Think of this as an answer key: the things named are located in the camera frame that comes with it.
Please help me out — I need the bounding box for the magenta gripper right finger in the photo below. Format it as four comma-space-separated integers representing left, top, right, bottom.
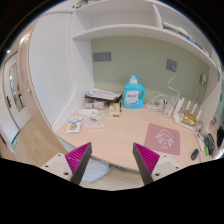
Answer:
133, 143, 160, 185

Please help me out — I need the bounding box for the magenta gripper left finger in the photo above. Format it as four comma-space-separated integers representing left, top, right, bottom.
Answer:
65, 143, 92, 185

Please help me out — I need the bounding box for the pink mouse pad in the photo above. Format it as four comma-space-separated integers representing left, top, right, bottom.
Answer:
144, 123, 180, 155

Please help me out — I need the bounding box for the black computer mouse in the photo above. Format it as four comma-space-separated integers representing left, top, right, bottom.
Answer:
191, 148, 199, 161

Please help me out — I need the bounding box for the white packet yellow logo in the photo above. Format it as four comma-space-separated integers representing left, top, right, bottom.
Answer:
66, 116, 82, 134

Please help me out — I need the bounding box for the clear plastic bag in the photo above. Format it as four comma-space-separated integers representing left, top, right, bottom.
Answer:
78, 109, 106, 129

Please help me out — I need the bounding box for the white wifi router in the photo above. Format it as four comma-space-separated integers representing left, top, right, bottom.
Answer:
172, 98, 202, 130

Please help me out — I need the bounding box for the gold ornament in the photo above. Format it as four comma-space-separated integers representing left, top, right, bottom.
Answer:
182, 110, 196, 127

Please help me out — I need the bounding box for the yellow snack packet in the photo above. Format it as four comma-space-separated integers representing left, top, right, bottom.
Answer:
109, 103, 120, 117

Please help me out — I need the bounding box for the black device at desk edge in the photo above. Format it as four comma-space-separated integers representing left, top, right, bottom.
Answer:
204, 134, 216, 155

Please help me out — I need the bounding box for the blue detergent bottle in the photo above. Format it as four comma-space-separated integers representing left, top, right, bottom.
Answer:
123, 74, 145, 109

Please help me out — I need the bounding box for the flat box with white lid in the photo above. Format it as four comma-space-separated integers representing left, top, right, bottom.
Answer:
85, 88, 122, 102

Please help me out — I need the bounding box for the wooden door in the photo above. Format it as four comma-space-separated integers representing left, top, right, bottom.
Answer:
17, 19, 56, 127

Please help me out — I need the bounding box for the grey wall socket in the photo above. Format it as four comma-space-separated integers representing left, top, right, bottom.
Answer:
166, 59, 177, 72

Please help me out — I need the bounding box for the grey wall switch panel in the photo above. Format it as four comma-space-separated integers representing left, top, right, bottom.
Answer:
93, 52, 111, 62

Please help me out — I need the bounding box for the white wall shelf unit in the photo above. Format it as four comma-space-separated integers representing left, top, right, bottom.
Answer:
71, 0, 221, 71

